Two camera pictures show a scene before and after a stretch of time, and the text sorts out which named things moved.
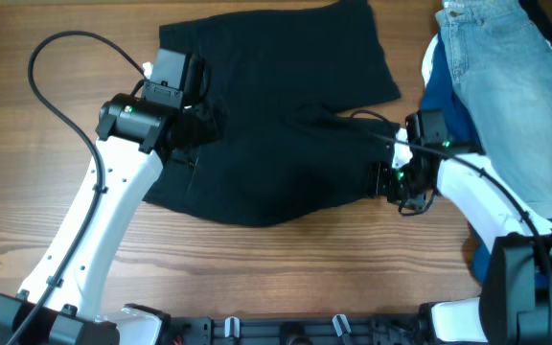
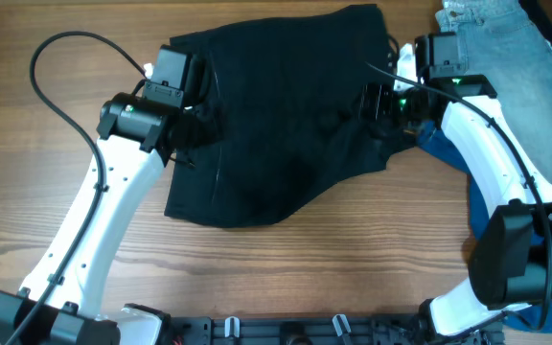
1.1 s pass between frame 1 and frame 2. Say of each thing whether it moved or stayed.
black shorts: moved
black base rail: stayed
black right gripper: moved
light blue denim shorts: stayed
